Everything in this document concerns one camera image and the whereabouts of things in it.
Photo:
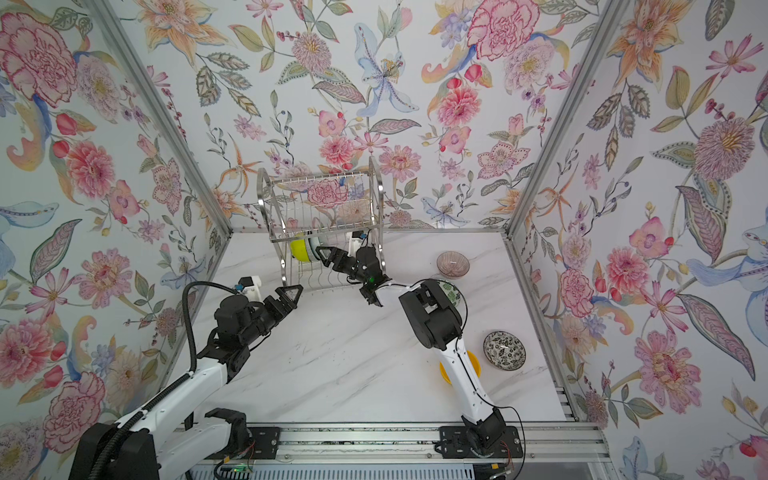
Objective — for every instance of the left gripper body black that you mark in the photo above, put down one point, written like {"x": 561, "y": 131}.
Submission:
{"x": 261, "y": 321}

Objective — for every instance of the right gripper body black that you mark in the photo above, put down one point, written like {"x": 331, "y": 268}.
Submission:
{"x": 353, "y": 269}

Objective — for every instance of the dark blue patterned bowl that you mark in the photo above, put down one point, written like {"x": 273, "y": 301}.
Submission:
{"x": 313, "y": 245}

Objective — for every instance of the lime green bowl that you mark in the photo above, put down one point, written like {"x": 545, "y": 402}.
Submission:
{"x": 300, "y": 250}

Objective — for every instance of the steel wire dish rack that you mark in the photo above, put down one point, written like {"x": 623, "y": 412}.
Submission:
{"x": 326, "y": 206}

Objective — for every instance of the green leaf pattern bowl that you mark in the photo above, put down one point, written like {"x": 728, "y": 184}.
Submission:
{"x": 453, "y": 293}

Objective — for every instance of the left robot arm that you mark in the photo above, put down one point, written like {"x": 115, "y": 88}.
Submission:
{"x": 158, "y": 440}

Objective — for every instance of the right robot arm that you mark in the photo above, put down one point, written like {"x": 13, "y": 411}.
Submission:
{"x": 437, "y": 325}

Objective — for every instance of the pink striped bowl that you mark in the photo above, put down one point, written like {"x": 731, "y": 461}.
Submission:
{"x": 453, "y": 264}

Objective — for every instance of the yellow bowl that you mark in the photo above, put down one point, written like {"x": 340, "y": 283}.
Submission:
{"x": 465, "y": 364}

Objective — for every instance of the black white floral bowl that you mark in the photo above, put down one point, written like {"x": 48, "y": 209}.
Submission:
{"x": 504, "y": 350}

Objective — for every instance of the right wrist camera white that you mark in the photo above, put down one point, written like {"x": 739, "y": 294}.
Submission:
{"x": 355, "y": 240}

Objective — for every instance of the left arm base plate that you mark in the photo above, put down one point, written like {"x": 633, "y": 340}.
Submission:
{"x": 261, "y": 444}

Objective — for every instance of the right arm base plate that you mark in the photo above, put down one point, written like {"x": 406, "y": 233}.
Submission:
{"x": 457, "y": 442}

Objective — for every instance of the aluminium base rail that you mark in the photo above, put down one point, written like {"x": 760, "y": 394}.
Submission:
{"x": 424, "y": 442}

